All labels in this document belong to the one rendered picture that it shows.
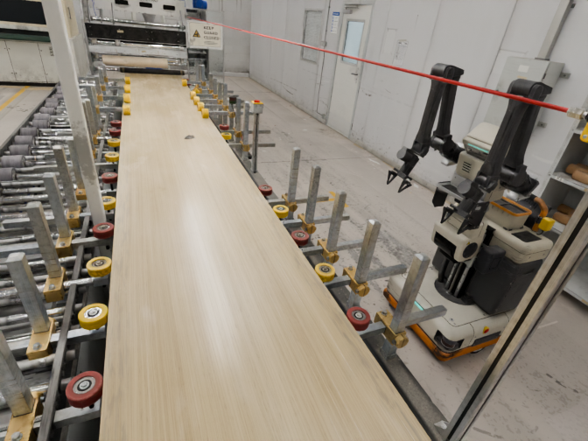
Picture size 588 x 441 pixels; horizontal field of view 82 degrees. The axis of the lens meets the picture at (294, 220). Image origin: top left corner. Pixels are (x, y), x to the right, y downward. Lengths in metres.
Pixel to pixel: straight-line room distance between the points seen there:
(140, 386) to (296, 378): 0.40
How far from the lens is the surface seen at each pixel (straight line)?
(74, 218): 1.85
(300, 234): 1.51
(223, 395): 0.97
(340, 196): 1.44
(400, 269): 1.57
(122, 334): 1.14
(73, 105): 1.55
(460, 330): 2.29
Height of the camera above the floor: 1.72
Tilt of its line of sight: 30 degrees down
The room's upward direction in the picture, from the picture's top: 7 degrees clockwise
